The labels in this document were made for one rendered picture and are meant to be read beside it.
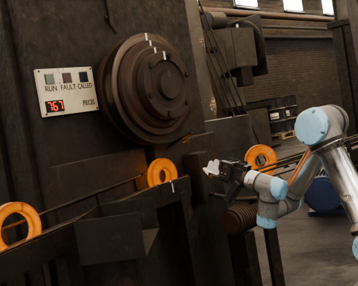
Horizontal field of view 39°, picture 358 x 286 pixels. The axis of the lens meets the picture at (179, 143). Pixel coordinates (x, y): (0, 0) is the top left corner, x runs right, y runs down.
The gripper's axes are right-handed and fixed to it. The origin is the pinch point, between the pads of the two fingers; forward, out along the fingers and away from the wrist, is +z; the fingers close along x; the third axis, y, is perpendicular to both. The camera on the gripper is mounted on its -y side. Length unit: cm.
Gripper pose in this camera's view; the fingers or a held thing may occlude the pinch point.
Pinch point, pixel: (205, 171)
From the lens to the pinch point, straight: 200.2
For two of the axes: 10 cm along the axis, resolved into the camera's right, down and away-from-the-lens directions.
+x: -6.6, 1.5, -7.3
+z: -7.5, -2.2, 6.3
